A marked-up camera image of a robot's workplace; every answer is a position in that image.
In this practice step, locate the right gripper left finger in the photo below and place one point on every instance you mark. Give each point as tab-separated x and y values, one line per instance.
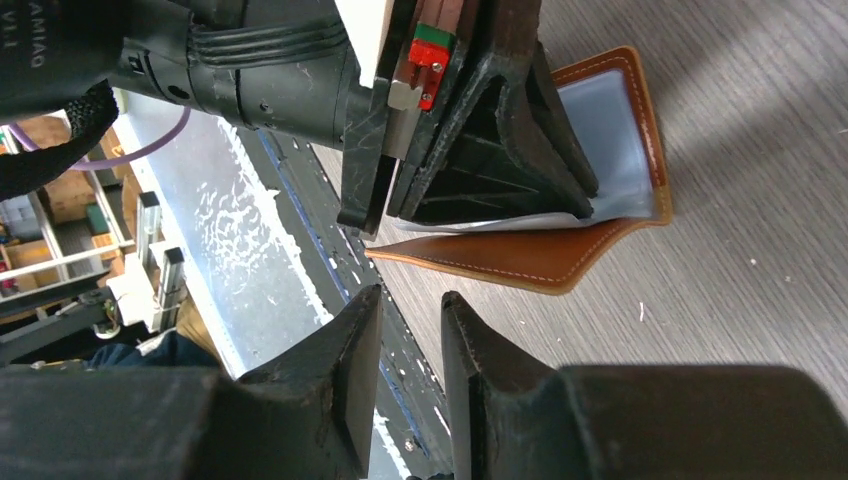
306	414

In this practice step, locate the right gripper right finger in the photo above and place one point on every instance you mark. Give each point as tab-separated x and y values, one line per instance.
513	417

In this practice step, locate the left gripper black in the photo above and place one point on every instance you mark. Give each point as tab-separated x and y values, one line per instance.
494	141

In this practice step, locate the brown leather card holder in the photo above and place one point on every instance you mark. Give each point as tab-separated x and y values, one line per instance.
610	106

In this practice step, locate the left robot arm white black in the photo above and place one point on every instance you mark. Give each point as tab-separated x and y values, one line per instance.
283	66

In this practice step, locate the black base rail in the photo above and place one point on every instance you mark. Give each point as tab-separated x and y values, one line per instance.
410	401

